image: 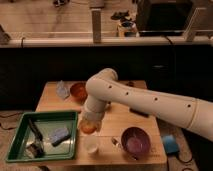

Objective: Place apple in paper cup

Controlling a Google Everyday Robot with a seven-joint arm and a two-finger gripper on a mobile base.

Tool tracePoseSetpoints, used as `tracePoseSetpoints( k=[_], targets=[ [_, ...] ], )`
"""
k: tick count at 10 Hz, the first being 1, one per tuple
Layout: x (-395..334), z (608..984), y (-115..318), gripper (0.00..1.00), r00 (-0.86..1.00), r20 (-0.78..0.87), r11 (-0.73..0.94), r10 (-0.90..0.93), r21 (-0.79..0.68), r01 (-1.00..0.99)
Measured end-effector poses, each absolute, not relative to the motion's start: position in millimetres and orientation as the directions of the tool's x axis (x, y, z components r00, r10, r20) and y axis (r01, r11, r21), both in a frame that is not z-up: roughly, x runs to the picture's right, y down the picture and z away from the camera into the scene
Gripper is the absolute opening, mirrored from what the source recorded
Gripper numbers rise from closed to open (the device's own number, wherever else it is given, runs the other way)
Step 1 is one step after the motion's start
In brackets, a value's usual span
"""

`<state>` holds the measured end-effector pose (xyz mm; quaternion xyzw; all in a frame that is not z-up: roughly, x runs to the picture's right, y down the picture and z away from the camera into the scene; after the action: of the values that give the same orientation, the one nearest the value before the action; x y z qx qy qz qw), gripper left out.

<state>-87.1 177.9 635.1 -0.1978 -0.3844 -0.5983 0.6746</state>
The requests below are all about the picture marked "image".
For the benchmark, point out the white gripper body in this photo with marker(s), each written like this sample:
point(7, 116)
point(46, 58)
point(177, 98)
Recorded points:
point(92, 117)

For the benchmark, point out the orange apple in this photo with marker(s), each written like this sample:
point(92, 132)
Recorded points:
point(89, 127)

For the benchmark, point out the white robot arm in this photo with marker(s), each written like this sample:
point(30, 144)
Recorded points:
point(190, 113)

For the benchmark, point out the white paper cup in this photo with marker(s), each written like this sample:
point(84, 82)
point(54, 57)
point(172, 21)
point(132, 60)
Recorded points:
point(91, 144)

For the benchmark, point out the orange bowl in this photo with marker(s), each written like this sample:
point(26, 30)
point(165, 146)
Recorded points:
point(78, 91)

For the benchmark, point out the small metal clip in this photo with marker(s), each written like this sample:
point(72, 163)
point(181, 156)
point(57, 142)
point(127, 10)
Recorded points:
point(115, 142)

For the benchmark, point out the blue sponge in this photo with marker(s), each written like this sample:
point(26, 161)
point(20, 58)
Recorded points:
point(59, 135)

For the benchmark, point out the green plastic tray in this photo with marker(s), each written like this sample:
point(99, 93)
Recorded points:
point(47, 123)

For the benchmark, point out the purple bowl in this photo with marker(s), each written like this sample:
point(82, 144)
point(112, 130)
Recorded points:
point(136, 142)

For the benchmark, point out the black dish brush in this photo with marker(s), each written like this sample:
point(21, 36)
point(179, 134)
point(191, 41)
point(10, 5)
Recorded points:
point(36, 148)

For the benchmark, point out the black monitor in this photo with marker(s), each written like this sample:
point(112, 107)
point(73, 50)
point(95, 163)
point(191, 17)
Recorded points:
point(162, 17)

